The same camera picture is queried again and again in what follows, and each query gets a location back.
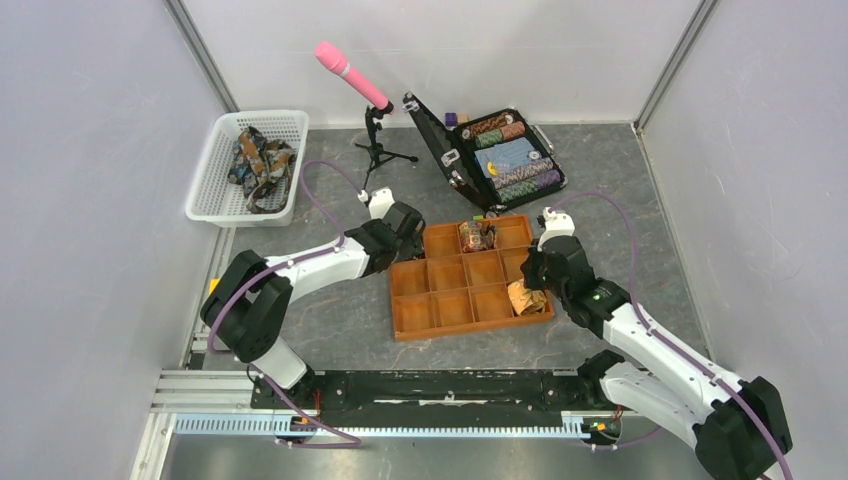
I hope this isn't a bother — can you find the white plastic basket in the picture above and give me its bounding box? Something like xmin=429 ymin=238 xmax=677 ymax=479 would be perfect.
xmin=184 ymin=109 xmax=310 ymax=228

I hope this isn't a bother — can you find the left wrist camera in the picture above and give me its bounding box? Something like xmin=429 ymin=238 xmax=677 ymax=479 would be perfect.
xmin=357 ymin=187 xmax=395 ymax=219

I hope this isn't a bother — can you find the yellow block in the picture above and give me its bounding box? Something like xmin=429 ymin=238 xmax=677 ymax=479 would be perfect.
xmin=208 ymin=278 xmax=220 ymax=295

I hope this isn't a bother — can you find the black tripod stand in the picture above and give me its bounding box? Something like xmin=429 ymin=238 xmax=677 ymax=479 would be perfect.
xmin=354 ymin=103 xmax=419 ymax=190

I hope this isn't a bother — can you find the black poker chip case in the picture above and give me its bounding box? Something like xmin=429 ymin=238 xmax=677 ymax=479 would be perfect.
xmin=403 ymin=92 xmax=568 ymax=214

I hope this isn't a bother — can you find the rolled tan patterned tie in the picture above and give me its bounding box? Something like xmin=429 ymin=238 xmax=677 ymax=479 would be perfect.
xmin=507 ymin=280 xmax=548 ymax=316

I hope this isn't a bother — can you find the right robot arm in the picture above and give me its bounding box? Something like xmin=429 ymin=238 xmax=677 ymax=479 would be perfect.
xmin=521 ymin=235 xmax=793 ymax=479

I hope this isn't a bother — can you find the dark blue patterned tie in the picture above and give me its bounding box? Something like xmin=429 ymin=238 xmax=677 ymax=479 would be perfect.
xmin=228 ymin=126 xmax=297 ymax=214

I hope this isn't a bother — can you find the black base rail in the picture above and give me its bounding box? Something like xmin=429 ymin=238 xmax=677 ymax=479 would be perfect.
xmin=286 ymin=369 xmax=616 ymax=429

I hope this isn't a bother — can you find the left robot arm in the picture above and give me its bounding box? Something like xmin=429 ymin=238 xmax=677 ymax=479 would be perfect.
xmin=200 ymin=202 xmax=426 ymax=408

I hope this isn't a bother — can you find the rolled dark patterned tie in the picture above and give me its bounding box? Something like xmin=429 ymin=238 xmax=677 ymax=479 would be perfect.
xmin=458 ymin=220 xmax=497 ymax=253

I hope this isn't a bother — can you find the pink microphone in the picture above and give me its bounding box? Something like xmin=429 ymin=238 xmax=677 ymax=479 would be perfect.
xmin=314 ymin=41 xmax=394 ymax=114

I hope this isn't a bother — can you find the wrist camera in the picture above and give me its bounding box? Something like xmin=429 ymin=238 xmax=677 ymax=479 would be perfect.
xmin=357 ymin=187 xmax=395 ymax=219
xmin=537 ymin=207 xmax=575 ymax=252

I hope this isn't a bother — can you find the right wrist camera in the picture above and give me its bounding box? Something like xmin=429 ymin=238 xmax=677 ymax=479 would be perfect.
xmin=537 ymin=207 xmax=575 ymax=252

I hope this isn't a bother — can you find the orange compartment tray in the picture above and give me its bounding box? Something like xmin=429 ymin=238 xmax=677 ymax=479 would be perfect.
xmin=389 ymin=215 xmax=555 ymax=342

